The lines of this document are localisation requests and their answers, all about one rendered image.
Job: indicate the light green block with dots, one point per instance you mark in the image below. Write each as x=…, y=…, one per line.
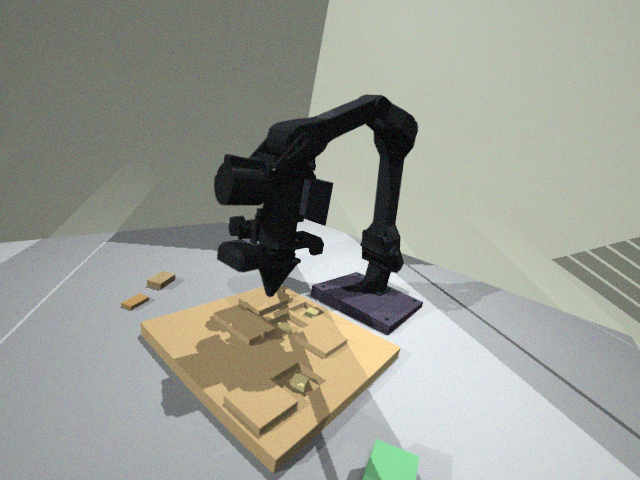
x=387, y=462

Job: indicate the tan puzzle board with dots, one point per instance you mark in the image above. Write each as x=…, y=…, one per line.
x=232, y=355

